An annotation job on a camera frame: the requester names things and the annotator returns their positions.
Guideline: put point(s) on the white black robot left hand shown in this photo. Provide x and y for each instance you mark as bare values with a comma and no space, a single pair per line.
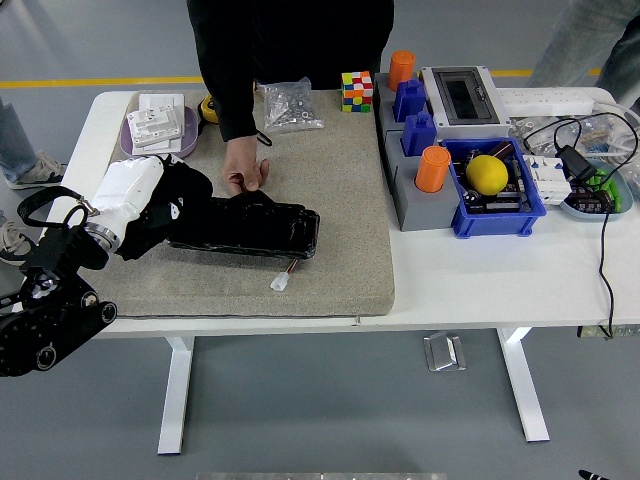
125,185

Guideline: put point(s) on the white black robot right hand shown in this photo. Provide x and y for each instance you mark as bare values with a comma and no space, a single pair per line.
590,475

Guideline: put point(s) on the person's right hand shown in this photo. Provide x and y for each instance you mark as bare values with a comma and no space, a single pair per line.
242,165

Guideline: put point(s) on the black panel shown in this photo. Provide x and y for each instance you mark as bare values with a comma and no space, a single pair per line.
260,225

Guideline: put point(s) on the person's right forearm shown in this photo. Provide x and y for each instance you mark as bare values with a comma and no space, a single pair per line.
235,115

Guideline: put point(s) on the purple oval tray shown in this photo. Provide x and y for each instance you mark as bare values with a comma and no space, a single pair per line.
187,140

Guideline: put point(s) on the yellow tape measure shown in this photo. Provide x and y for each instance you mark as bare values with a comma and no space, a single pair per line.
207,111

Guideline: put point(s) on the white socket module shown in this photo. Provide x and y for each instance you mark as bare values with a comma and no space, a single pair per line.
152,125

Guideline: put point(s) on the clear bag of screws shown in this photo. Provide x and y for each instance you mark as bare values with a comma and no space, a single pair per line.
290,107

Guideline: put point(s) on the grey-brown mat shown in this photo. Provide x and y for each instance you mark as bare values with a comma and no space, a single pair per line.
325,200

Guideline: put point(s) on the white table leg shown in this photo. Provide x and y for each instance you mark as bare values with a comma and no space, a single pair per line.
525,390
176,390

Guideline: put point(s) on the person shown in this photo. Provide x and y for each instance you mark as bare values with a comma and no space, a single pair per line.
575,40
300,40
17,150

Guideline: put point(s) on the colourful puzzle cube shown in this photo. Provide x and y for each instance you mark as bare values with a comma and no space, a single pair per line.
357,92

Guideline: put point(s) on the green patterned object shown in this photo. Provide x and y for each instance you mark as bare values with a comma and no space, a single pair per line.
625,331

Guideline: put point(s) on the blue plastic block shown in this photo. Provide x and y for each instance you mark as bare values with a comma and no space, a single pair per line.
409,100
419,135

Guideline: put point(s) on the orange plastic cylinder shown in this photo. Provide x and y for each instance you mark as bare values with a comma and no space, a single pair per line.
432,170
401,70

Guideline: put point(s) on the grey block holder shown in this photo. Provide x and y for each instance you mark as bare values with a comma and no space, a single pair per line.
425,212

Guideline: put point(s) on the metal floor plate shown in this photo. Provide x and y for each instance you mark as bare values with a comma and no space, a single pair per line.
444,352

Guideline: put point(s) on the chrome metal ball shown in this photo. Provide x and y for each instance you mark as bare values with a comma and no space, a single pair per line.
470,197

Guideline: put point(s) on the grey electrical box with window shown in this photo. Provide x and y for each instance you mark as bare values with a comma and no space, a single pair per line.
465,95

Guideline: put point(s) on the yellow ball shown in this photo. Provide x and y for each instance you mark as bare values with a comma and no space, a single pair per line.
487,175

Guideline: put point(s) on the blue plastic bin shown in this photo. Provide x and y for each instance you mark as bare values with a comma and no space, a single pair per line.
495,222

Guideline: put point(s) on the light blue dish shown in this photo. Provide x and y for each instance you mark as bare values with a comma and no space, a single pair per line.
595,216

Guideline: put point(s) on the brown cylinder capacitor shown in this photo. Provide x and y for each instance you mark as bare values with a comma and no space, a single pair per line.
501,150

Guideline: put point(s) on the black circuit board pieces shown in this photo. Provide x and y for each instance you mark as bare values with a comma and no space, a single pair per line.
515,192

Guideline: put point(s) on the dark terminal blocks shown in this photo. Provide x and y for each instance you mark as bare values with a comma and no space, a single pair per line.
590,200

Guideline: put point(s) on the green plastic connectors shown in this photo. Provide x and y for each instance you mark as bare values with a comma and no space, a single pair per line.
612,192

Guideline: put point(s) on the clear bag of white rings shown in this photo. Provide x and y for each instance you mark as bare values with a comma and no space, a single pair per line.
525,131

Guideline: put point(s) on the white circuit breaker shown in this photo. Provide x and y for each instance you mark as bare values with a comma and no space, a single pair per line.
547,180

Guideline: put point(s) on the white power strip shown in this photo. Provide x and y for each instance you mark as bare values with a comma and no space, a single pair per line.
545,100

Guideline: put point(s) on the black power adapter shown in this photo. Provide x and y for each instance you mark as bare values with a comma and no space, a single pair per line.
575,162

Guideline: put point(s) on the clear bag of small parts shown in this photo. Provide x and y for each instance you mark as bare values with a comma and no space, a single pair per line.
600,135

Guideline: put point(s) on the white wall plate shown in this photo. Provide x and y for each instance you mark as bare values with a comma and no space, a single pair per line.
160,148

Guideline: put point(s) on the flat white switch plate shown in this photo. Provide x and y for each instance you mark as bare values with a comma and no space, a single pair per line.
155,101

